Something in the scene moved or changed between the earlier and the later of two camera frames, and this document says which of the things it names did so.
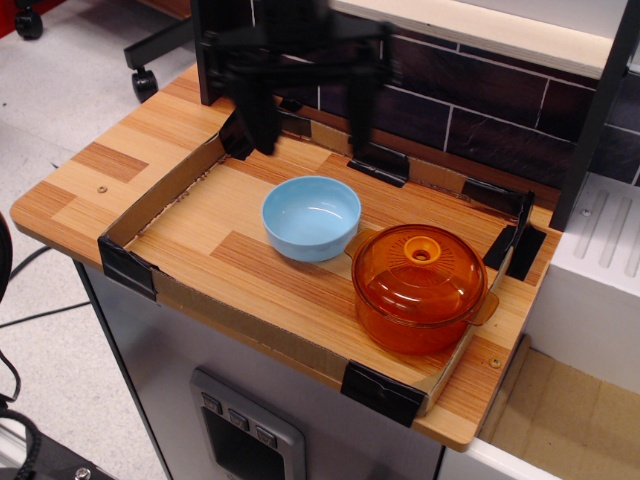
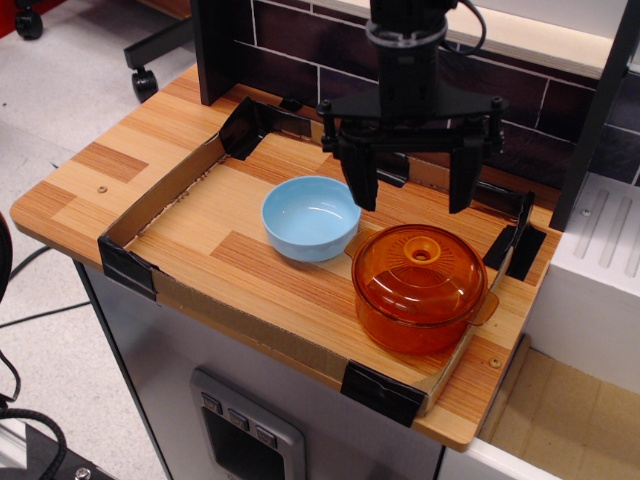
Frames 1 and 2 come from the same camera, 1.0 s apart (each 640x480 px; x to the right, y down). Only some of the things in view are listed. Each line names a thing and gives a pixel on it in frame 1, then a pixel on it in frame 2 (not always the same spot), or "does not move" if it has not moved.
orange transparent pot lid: x=419 y=275 does not move
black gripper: x=247 y=59 → x=410 y=107
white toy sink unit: x=587 y=312 does not move
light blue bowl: x=311 y=217 does not move
